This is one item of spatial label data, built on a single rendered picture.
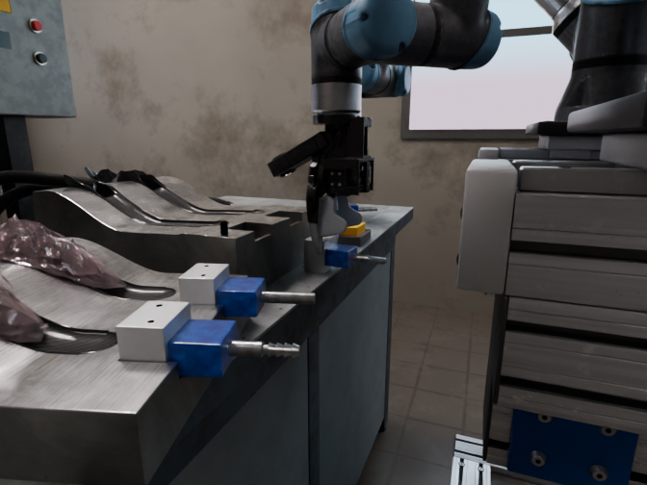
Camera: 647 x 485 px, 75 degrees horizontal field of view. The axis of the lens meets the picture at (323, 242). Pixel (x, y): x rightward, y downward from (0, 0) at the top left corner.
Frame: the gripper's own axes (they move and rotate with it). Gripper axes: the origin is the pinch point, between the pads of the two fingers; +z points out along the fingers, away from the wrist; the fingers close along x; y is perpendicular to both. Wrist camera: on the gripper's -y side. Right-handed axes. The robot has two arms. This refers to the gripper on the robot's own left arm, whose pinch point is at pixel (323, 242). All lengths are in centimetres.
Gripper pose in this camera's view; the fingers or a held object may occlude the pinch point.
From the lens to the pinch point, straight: 69.2
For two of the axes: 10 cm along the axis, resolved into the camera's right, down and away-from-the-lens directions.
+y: 9.1, 1.0, -4.0
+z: 0.0, 9.7, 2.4
